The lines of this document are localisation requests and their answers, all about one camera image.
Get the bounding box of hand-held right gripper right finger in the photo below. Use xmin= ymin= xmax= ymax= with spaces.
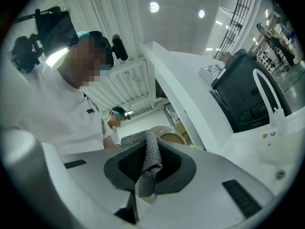
xmin=133 ymin=139 xmax=275 ymax=229

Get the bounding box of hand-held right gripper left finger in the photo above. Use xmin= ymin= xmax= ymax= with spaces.
xmin=41 ymin=140 xmax=147 ymax=229

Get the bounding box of grey knitted cloth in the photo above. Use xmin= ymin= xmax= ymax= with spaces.
xmin=120 ymin=130 xmax=164 ymax=199

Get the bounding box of beige bowl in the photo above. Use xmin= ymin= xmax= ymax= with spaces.
xmin=151 ymin=125 xmax=187 ymax=146

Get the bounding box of cardboard box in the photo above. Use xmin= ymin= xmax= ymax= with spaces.
xmin=174 ymin=122 xmax=192 ymax=143

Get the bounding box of person's white t-shirt torso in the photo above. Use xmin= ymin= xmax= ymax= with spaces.
xmin=0 ymin=60 xmax=114 ymax=157

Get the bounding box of white sink basin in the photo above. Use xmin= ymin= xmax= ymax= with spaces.
xmin=255 ymin=110 xmax=305 ymax=167

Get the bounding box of white raised counter shelf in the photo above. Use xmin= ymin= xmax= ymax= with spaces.
xmin=140 ymin=40 xmax=235 ymax=150

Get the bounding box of black countertop appliance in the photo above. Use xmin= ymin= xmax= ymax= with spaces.
xmin=210 ymin=48 xmax=293 ymax=134

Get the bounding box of white curved faucet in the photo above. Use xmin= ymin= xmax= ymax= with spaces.
xmin=252 ymin=68 xmax=287 ymax=135

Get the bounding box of person's head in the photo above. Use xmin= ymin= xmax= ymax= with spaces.
xmin=57 ymin=31 xmax=114 ymax=90

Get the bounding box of white tray with glassware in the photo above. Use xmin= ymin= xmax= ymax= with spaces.
xmin=198 ymin=64 xmax=226 ymax=83

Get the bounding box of black headset side pod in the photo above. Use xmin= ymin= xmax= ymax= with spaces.
xmin=112 ymin=33 xmax=129 ymax=62

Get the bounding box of metal sink overflow ring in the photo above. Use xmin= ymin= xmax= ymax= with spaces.
xmin=274 ymin=169 xmax=287 ymax=180

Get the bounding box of black head-mounted camera rig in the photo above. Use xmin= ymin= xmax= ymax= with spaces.
xmin=10 ymin=6 xmax=80 ymax=73

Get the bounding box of black metal grid frame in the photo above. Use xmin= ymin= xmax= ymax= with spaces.
xmin=213 ymin=0 xmax=254 ymax=61

